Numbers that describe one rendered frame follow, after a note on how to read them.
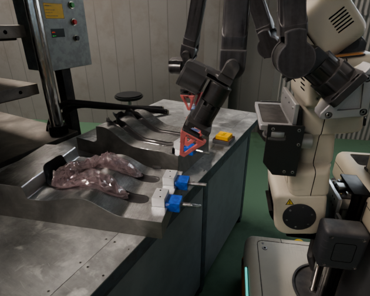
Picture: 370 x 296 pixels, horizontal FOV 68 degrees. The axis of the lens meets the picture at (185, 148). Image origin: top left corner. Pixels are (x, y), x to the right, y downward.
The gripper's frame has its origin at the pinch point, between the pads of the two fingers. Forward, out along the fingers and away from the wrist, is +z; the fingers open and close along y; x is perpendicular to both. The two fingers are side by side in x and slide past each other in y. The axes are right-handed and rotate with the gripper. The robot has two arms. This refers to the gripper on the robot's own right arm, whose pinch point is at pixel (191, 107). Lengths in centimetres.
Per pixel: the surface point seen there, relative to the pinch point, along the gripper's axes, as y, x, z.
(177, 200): 56, 25, 8
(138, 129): 25.0, -11.5, 4.3
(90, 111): -149, -236, 76
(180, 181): 47, 20, 8
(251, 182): -102, 6, 96
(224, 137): 0.7, 16.8, 11.6
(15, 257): 86, -3, 14
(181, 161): 33.7, 13.5, 9.3
